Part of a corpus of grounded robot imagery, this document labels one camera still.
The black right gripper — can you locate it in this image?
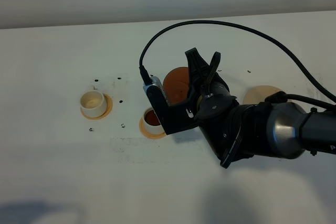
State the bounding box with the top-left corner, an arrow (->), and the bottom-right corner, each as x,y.
185,48 -> 254,168

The brown clay teapot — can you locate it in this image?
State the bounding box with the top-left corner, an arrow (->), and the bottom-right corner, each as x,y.
163,67 -> 189,105

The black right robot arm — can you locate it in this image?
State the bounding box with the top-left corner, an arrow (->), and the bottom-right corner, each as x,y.
186,49 -> 335,168

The beige round teapot coaster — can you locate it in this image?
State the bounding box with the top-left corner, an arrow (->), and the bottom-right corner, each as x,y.
243,85 -> 282,104

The white teacup middle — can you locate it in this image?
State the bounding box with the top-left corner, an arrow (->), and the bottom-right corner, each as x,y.
142,107 -> 165,135

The white teacup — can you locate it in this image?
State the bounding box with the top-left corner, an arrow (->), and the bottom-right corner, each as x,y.
80,87 -> 108,118
142,107 -> 165,135

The orange coaster middle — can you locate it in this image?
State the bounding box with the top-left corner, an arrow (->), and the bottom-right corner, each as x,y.
139,119 -> 166,140

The orange coaster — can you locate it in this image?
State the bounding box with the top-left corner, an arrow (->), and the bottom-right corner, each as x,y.
139,119 -> 166,140
81,93 -> 113,120

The orange coaster left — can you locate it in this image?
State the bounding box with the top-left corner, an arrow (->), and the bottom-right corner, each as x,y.
81,93 -> 113,120

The white teacup left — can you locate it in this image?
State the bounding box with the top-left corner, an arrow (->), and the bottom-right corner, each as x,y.
80,87 -> 108,118

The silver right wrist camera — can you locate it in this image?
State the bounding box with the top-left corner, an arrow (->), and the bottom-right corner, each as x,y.
142,74 -> 198,135

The black camera cable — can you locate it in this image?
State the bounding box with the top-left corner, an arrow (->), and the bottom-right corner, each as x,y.
139,20 -> 336,109

